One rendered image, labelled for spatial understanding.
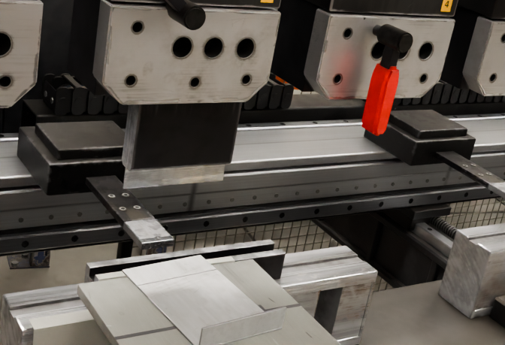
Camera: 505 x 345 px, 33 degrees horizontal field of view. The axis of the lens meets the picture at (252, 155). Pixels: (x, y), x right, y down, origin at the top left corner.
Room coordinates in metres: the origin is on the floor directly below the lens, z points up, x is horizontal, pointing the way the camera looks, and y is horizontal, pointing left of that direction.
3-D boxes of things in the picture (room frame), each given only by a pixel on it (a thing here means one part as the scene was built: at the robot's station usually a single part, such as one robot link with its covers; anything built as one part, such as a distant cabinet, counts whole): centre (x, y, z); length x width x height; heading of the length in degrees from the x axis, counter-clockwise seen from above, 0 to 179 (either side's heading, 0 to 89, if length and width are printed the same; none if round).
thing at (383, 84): (0.73, -0.10, 1.20); 0.04 x 0.02 x 0.10; 35
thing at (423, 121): (1.13, -0.28, 1.01); 0.26 x 0.12 x 0.05; 35
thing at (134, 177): (0.70, 0.06, 1.13); 0.10 x 0.02 x 0.10; 125
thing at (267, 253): (0.71, 0.04, 0.99); 0.20 x 0.03 x 0.03; 125
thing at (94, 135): (0.83, 0.15, 1.01); 0.26 x 0.12 x 0.05; 35
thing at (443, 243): (1.35, -0.21, 0.81); 0.64 x 0.08 x 0.14; 35
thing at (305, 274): (0.73, 0.02, 0.92); 0.39 x 0.06 x 0.10; 125
